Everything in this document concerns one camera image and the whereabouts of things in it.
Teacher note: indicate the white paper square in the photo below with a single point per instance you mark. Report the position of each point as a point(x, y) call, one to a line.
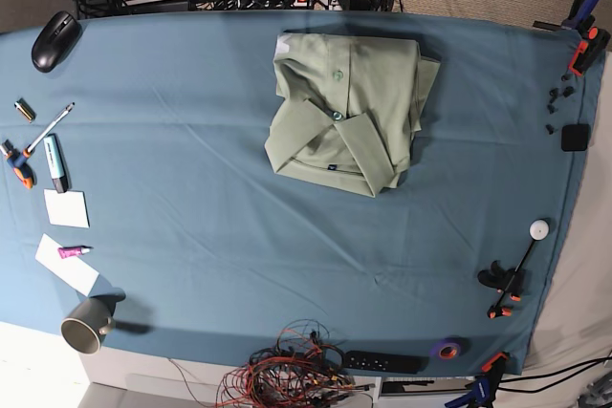
point(66, 209)

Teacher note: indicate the black computer mouse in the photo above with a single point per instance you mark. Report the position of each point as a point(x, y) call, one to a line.
point(55, 41)

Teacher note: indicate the light blue highlighter marker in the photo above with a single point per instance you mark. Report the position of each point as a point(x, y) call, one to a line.
point(56, 164)

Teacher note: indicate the black orange bar clamp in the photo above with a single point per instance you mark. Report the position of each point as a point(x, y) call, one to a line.
point(506, 282)

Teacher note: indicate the blue table cloth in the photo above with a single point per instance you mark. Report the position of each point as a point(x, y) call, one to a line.
point(216, 254)

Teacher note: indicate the grey ceramic mug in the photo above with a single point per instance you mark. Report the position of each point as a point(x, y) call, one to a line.
point(85, 328)

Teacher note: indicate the white paper strip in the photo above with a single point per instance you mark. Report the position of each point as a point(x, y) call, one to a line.
point(71, 270)

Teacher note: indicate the small black lighter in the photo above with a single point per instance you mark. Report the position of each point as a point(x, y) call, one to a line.
point(25, 110)

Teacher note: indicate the black square box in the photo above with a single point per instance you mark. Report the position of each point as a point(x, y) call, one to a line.
point(575, 137)

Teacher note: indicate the green T-shirt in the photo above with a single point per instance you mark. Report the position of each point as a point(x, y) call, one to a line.
point(351, 107)

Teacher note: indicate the orange blue screwdriver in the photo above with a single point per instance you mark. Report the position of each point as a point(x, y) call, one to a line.
point(17, 160)

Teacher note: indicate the black remote control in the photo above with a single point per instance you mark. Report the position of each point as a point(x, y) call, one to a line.
point(384, 363)

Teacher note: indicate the blue orange bar clamp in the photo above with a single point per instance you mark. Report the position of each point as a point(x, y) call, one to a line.
point(482, 391)

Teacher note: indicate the white round puck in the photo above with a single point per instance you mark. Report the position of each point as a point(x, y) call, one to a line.
point(539, 230)

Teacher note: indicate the orange black corner clamp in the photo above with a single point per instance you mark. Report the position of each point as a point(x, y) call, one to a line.
point(593, 40)

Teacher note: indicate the purple tape roll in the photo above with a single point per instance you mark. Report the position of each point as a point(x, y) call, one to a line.
point(448, 348)

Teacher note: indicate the pink glue tube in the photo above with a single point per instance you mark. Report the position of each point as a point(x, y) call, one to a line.
point(68, 252)

